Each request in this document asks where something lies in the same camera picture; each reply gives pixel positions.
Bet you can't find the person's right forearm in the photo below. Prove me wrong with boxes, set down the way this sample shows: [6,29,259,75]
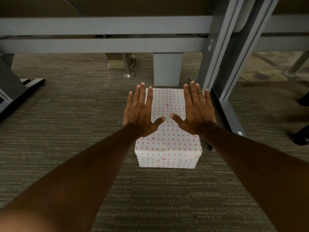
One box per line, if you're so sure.
[202,122,309,232]

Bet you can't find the grey slanted desk leg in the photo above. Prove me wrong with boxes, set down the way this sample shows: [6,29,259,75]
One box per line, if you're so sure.
[191,0,281,150]

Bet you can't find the black chair caster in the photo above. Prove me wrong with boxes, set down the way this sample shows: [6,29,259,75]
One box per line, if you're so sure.
[297,91,309,107]
[289,125,309,146]

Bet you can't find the person's left forearm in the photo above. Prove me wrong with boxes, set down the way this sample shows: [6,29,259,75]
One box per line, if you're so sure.
[0,123,146,232]

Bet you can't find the grey desk frame crossbeams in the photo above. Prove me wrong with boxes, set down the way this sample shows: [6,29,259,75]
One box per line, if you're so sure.
[0,16,214,54]

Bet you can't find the grey desk crossbeam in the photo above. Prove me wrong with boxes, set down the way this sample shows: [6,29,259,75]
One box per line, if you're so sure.
[253,14,309,52]

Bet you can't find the beige floor box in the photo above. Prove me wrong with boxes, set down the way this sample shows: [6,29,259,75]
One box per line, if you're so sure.
[105,53,135,68]

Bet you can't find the person's left hand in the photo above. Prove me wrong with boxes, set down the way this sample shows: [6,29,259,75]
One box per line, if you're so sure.
[123,82,166,138]

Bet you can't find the grey desk leg column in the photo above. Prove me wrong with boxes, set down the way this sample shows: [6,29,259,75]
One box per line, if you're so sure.
[153,52,183,87]

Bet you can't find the slanted chrome leg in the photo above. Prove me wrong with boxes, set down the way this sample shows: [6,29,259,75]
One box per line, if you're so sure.
[283,51,309,78]

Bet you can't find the person's right hand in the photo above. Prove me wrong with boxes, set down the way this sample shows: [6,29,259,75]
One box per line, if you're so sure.
[170,81,217,139]

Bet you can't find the heart-print wrapped gift box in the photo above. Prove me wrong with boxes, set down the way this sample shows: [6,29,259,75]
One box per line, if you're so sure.
[135,87,203,169]

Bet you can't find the dark grey desk foot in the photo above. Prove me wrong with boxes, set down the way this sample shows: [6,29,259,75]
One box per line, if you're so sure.
[0,53,45,122]

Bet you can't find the chrome pole with round base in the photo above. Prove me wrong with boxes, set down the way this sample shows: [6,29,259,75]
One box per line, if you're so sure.
[121,53,135,78]

